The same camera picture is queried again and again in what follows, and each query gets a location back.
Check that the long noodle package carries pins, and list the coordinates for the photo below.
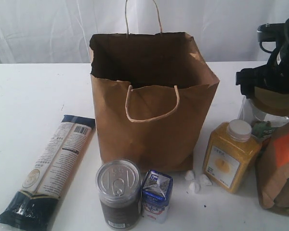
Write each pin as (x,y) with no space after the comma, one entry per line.
(34,204)

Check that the large brown paper bag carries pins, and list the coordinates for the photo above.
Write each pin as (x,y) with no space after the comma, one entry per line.
(151,95)

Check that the blue white milk carton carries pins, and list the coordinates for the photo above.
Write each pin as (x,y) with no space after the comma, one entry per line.
(156,194)

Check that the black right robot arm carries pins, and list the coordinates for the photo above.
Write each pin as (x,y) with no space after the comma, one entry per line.
(274,75)

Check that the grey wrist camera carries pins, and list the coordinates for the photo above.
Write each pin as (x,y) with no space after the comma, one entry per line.
(271,33)

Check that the clear can with metal lid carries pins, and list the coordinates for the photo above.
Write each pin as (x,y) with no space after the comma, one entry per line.
(119,188)

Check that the brown pouch with orange label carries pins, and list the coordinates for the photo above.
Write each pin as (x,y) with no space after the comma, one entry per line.
(272,173)

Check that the yellow millet plastic bottle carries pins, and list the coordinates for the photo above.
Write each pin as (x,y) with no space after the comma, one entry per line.
(231,152)

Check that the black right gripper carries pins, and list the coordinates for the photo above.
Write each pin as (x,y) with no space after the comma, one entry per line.
(273,76)

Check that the white curtain backdrop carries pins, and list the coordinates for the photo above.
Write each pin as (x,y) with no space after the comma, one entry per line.
(58,31)

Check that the clear jar with tan lid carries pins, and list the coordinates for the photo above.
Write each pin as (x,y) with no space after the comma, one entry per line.
(265,112)

